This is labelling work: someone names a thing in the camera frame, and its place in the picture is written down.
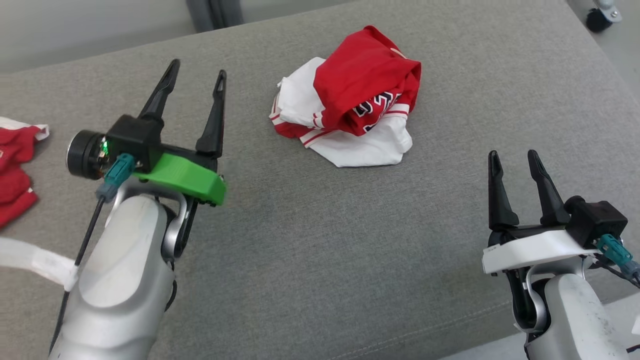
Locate teal cable connector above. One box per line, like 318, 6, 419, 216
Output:
597, 234, 640, 281
96, 153, 136, 202

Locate teal right cable connector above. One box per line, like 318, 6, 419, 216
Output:
597, 234, 640, 281

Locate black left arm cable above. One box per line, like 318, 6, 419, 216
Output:
49, 197, 107, 353

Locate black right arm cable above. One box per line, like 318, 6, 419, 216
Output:
590, 252, 640, 290

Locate red jersey with number 23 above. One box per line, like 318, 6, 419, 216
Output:
269, 25, 422, 168

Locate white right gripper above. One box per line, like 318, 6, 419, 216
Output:
481, 149, 599, 275

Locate grey partition post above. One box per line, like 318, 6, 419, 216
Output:
186, 0, 244, 34

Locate white tape strip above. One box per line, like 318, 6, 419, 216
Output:
0, 237, 79, 292

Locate grey fabric sofa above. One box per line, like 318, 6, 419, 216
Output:
0, 0, 640, 360

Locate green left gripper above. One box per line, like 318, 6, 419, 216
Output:
131, 59, 227, 207

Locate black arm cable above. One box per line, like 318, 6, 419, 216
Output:
590, 252, 640, 290
49, 197, 107, 353

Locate black caster wheel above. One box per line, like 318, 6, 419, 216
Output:
586, 0, 624, 34

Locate red shorts with white stripe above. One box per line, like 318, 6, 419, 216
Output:
0, 116, 50, 229

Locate teal left cable connector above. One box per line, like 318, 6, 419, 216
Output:
96, 153, 136, 202

